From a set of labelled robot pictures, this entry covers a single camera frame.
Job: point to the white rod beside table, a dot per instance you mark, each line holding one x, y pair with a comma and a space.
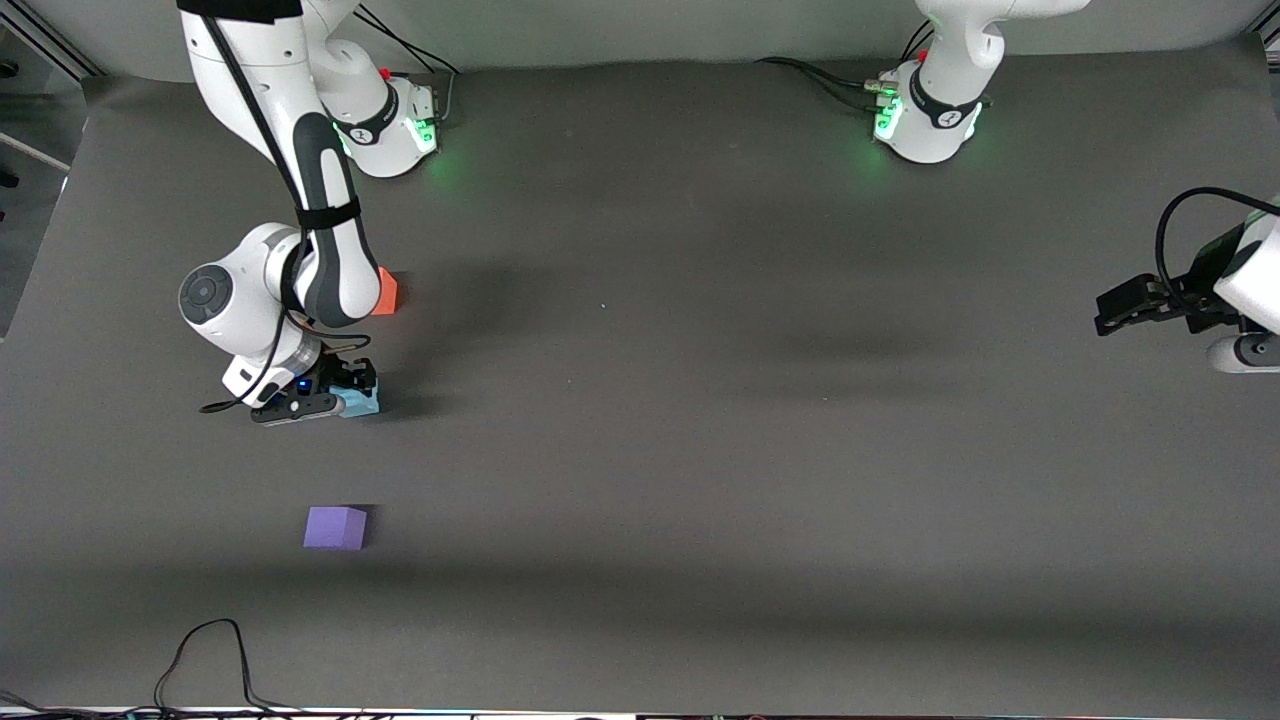
35, 152

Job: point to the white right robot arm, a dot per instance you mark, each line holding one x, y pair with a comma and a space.
250, 60

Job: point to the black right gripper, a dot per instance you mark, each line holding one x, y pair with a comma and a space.
345, 377

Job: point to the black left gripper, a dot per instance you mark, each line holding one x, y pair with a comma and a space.
1196, 297

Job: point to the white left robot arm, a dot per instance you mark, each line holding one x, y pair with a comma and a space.
940, 110

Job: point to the purple foam block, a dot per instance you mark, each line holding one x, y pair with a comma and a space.
332, 530

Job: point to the aluminium frame rail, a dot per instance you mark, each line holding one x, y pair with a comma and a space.
50, 40

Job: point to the orange foam block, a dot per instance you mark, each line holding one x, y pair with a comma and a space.
388, 292

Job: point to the dark grey table cover sheet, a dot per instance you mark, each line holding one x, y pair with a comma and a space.
800, 450

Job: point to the light blue foam block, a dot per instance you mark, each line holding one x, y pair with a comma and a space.
362, 405

